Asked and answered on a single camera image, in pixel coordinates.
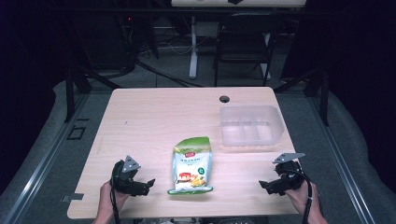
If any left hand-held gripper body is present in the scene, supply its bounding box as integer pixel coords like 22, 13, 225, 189
110, 155, 148, 197

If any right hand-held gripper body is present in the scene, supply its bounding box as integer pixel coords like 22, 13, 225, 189
272, 152, 306, 191

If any green and white snack bag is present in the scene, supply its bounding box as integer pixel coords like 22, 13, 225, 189
166, 135, 215, 196

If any clear plastic container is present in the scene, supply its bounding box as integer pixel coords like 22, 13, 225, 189
219, 105, 285, 147

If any person's left hand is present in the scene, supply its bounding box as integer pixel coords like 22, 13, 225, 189
98, 180, 131, 217

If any person's right hand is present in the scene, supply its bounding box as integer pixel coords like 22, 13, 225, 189
284, 180, 322, 217

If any grey tape strip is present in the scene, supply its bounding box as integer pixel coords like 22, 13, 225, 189
61, 192, 85, 203

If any black metal stand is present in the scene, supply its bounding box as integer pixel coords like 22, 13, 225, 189
274, 66, 331, 127
64, 59, 122, 123

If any white desk leg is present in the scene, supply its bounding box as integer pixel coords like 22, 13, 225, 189
188, 15, 200, 80

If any black folding chair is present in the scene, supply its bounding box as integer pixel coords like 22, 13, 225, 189
213, 13, 284, 88

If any white desk top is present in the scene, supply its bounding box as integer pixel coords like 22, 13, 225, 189
170, 0, 308, 8

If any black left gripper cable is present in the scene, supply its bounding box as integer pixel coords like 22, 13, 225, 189
109, 186, 121, 224

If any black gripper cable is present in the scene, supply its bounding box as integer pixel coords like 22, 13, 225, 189
109, 186, 121, 224
284, 168, 314, 224

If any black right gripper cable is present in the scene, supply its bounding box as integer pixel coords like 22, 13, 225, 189
284, 168, 314, 224

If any metal floor rail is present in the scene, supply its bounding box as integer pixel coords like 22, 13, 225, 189
2, 92, 92, 224
306, 92, 377, 224

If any black floor cable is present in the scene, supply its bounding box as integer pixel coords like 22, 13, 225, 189
135, 61, 204, 89

